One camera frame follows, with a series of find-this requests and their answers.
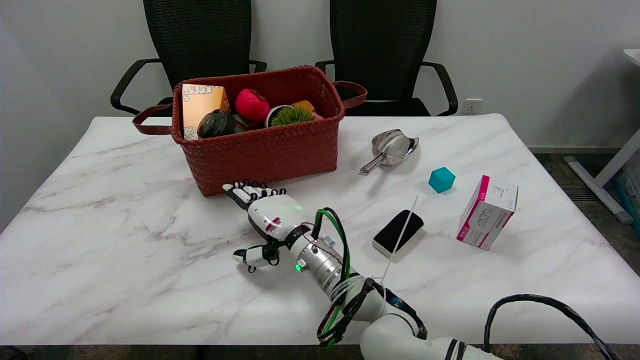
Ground teal cube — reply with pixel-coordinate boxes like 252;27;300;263
428;166;457;194

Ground dark round jar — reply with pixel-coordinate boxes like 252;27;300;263
197;109;237;139

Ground red ball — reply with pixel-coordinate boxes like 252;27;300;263
235;88;271;125

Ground orange tissue box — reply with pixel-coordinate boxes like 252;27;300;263
181;83;231;141

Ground white desk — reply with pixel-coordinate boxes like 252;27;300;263
564;48;640;225

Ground blue storage bin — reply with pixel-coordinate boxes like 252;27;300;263
615;160;640;237

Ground red woven basket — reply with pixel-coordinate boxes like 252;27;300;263
132;65;368;197

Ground thick black cable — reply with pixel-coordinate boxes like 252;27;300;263
484;294;618;360

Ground black whiteboard eraser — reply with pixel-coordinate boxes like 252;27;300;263
372;209;425;259

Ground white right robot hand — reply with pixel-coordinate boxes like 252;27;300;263
222;180;311;274

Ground black office chair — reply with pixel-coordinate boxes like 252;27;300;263
110;0;268;117
315;0;459;117

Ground white paper box pink stripe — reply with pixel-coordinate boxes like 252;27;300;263
456;175;519;251

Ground green potted plant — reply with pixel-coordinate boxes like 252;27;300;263
265;104;317;128

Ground metal scoop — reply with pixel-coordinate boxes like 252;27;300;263
359;129;420;177

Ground green cable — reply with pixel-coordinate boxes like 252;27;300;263
314;208;352;348

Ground white zip tie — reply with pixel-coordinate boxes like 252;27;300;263
382;195;420;286

